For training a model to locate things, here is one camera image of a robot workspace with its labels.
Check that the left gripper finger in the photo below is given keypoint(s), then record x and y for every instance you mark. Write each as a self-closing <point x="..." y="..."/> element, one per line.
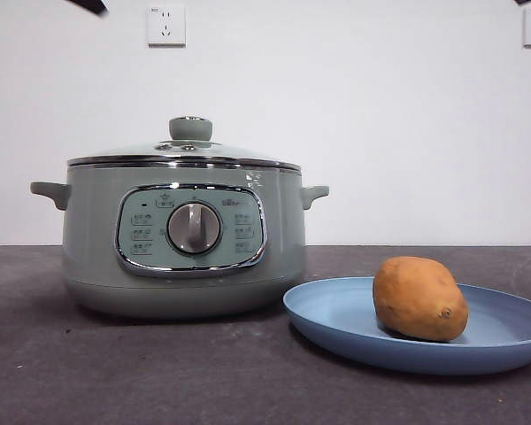
<point x="93" y="5"/>

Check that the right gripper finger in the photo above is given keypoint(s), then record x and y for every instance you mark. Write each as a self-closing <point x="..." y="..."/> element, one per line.
<point x="528" y="2"/>

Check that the glass lid with green knob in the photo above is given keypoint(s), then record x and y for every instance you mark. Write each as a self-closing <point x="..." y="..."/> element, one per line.
<point x="190" y="129"/>

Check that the brown potato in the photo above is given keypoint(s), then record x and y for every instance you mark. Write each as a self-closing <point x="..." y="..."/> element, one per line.
<point x="418" y="301"/>

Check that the pale green electric steamer pot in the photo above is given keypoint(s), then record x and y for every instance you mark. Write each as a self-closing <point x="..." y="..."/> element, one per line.
<point x="93" y="221"/>

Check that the blue round plate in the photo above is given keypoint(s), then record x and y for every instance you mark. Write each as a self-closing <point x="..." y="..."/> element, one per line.
<point x="336" y="314"/>

